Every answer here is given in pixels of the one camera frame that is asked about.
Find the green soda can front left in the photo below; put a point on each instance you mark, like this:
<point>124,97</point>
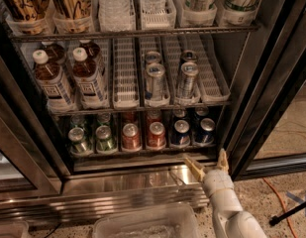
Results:
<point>79,143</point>

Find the tea bottle rear left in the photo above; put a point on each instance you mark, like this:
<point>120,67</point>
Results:
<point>55,52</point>

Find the tea bottle front right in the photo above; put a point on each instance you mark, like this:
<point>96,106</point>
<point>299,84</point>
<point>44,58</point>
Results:
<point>88,79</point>

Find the red soda can front left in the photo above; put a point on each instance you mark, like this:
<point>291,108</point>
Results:
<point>131,139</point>

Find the red soda can rear right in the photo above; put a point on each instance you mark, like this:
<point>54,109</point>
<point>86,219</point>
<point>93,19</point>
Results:
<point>154,116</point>

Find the silver slim can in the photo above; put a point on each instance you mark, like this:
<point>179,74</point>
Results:
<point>152,57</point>
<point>154,74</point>
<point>186,80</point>
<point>188,56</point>

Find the green soda can front right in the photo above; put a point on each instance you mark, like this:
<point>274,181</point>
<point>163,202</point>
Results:
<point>105,142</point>

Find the tea bottle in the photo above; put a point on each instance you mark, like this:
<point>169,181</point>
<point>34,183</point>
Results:
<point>54,83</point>
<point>88,79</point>
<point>92,49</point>
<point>55,52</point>

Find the green soda can rear right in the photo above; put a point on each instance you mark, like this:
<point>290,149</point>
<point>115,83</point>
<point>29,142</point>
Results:
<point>104,119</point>

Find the fridge glass door right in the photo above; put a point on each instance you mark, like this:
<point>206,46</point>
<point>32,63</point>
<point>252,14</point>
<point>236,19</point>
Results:
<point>278,77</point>

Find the red soda can front right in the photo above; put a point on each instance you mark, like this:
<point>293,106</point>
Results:
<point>156,135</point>

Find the brown tall can top left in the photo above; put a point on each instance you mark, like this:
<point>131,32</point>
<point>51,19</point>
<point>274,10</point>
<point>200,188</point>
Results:
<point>27,10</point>

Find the clear bin bottom left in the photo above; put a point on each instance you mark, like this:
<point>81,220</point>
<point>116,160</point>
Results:
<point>14,229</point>

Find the silver slim can rear left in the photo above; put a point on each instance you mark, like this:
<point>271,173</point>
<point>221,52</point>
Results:
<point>152,57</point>

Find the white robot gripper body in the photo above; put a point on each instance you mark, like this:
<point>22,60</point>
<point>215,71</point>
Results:
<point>218,180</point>

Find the empty white tray far right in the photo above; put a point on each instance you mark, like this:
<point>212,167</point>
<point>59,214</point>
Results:
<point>212,83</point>

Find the tea bottle rear right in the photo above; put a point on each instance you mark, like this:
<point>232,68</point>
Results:
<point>92,49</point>

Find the silver slim can front left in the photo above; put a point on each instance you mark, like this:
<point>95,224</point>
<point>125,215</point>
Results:
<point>154,74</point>

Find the red soda can rear left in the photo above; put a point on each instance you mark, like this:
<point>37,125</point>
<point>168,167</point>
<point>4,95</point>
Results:
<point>130,117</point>

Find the green soda can rear left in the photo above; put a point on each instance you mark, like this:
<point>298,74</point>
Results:
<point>78,121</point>

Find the green soda can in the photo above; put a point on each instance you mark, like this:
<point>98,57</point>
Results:
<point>105,142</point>
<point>78,121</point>
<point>79,143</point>
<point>104,119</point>

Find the silver slim can front right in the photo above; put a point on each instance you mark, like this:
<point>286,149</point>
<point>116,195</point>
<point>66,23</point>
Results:
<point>186,80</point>

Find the stainless steel fridge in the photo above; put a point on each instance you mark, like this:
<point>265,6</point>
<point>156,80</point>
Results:
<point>62,187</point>

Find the tea bottle front left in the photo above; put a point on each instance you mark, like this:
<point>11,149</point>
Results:
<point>54,83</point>

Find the red soda can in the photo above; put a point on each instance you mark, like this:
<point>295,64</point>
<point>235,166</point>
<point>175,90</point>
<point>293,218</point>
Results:
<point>131,139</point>
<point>154,116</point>
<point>130,117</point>
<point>156,135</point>

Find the silver slim can rear right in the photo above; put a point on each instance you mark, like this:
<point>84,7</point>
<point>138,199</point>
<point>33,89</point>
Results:
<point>188,56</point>

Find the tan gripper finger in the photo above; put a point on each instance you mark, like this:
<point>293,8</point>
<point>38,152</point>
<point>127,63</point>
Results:
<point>222,163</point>
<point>196,168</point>

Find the black stand leg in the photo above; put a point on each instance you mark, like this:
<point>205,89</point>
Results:
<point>276,219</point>

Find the clear plastic bin on floor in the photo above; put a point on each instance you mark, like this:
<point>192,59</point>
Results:
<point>165,221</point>

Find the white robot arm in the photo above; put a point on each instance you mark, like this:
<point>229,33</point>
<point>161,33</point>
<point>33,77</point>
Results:
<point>229,218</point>

